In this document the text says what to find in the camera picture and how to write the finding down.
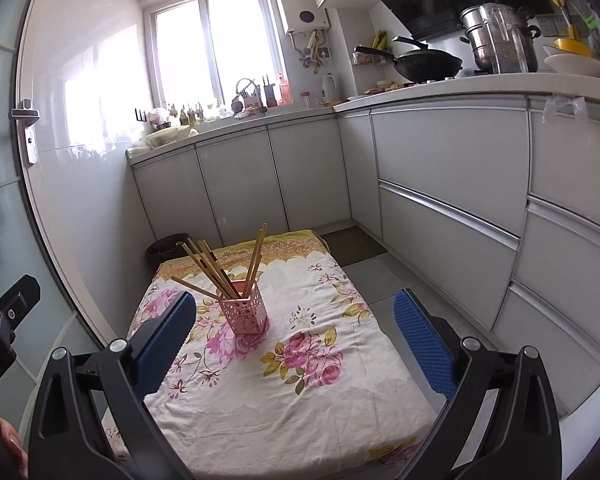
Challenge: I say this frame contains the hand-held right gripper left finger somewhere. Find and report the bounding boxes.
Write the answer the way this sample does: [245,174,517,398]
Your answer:
[27,290,198,480]

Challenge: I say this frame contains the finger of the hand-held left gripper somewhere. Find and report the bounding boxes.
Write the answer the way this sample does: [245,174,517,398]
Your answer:
[0,274,42,346]

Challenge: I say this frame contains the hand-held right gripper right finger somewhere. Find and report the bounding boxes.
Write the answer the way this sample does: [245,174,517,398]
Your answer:
[392,288,563,480]

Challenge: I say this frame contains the pink perforated chopstick holder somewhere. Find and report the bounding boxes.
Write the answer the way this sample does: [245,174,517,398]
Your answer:
[218,280,270,335]

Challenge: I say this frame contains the bunch of wooden chopsticks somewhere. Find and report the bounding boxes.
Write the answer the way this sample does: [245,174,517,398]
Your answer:
[170,222,269,301]

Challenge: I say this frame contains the hanging kitchen utensils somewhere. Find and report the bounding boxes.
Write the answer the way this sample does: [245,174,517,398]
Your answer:
[547,0,600,41]

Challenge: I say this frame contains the person's left hand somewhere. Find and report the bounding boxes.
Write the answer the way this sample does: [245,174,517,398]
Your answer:
[0,385,29,480]

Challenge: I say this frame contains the frosted glass sliding door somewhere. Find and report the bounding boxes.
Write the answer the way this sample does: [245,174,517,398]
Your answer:
[0,0,106,396]

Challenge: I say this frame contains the dark woven trash bin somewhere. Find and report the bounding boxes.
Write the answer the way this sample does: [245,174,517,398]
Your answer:
[146,232,191,261]

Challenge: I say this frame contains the dark floor mat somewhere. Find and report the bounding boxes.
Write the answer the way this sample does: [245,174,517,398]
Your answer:
[324,226,388,267]

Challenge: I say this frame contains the floral printed cloth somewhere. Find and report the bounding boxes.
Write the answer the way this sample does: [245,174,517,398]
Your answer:
[100,228,453,480]

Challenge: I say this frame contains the white three-door base cabinet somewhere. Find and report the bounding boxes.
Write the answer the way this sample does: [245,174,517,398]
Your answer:
[132,112,353,248]

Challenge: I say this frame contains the white base cabinet with drawers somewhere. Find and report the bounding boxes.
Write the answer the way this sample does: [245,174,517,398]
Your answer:
[337,92,600,411]

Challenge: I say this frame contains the pale mixing bowl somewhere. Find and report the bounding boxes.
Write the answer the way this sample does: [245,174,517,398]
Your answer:
[146,127,181,150]

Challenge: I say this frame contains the row of small ornaments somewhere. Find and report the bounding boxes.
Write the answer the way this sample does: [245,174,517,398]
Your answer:
[167,102,216,126]

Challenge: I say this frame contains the wooden rack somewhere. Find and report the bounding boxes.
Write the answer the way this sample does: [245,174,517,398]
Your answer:
[236,78,263,111]

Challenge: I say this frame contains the plate of food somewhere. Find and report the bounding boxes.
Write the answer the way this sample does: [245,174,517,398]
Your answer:
[362,80,406,96]

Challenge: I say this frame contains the white kitchen countertop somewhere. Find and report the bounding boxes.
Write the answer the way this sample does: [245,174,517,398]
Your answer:
[126,72,600,163]

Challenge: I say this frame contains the white electric kettle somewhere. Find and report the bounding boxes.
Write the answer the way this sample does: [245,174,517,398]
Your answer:
[321,71,340,106]

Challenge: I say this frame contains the clear tape strip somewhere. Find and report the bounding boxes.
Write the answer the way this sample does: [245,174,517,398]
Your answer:
[542,95,588,123]

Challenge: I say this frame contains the black wok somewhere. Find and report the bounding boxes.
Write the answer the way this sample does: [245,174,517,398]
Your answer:
[354,36,463,83]

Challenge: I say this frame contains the kitchen window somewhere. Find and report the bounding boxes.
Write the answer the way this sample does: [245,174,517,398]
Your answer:
[142,0,288,106]

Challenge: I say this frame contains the water heater pipes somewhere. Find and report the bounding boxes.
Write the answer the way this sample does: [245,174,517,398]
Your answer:
[287,30,331,68]

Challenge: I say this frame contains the steel steamer pot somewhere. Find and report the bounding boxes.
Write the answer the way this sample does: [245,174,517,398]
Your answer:
[459,2,542,75]

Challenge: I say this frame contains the yellow bowl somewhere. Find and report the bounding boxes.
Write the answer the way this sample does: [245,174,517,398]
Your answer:
[552,37,593,58]

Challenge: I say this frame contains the white water heater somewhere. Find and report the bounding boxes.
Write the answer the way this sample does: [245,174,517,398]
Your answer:
[273,0,331,33]

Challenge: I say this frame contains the metal door handle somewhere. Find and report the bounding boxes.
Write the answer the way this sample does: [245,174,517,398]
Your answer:
[11,99,42,165]

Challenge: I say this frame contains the wall spice rack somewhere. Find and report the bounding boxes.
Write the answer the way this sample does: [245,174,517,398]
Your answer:
[352,47,393,67]

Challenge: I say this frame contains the wall power outlet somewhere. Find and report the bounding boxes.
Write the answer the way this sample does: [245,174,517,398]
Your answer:
[535,12,568,36]

